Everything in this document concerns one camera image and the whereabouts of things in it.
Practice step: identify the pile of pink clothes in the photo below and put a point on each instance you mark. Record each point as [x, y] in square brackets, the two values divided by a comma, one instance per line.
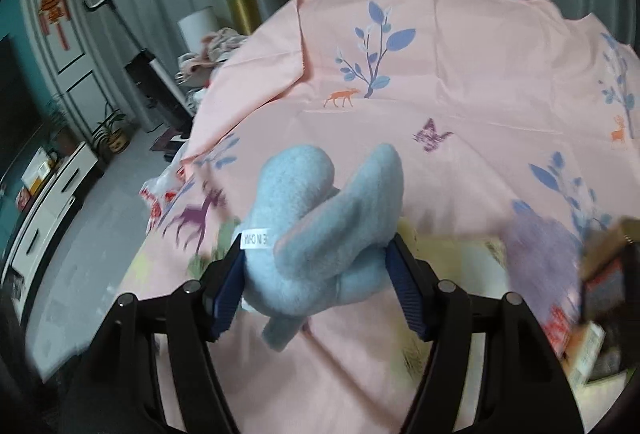
[215, 46]

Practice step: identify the purple knitted cloth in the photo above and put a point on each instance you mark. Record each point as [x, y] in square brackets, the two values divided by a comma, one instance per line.
[540, 254]

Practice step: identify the dark tin box gold rim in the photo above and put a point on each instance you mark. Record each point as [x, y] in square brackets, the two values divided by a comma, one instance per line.
[607, 274]

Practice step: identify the small white orange tissue packet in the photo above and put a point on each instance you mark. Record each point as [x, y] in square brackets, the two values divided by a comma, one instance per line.
[585, 349]

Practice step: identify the red and white crochet item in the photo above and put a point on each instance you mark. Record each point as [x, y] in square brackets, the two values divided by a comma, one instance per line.
[556, 326]

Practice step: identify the white cylindrical container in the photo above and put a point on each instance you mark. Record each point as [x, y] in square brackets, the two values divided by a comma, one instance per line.
[197, 24]

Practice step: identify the red and white plastic bag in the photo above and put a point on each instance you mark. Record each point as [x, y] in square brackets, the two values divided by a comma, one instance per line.
[160, 204]

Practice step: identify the yellow cardboard box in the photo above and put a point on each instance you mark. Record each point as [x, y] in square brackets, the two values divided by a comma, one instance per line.
[37, 174]

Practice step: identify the light blue plush toy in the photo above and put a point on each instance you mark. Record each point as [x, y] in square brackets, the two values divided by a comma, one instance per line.
[310, 234]

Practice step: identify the black television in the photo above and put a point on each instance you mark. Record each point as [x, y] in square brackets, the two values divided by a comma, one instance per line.
[17, 114]

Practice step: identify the white tv cabinet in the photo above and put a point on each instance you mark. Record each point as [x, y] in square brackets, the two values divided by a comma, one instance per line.
[50, 209]

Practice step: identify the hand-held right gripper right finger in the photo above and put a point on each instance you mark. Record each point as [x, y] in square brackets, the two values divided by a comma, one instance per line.
[407, 294]

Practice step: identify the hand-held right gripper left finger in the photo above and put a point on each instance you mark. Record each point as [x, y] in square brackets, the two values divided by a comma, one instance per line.
[225, 299]

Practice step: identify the potted plant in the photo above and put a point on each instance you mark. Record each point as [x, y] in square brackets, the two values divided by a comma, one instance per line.
[117, 141]

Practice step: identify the pink printed bedsheet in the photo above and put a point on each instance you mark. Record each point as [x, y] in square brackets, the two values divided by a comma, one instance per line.
[450, 139]

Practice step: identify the red knot wall decoration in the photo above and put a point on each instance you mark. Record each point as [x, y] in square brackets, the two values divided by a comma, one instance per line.
[52, 9]

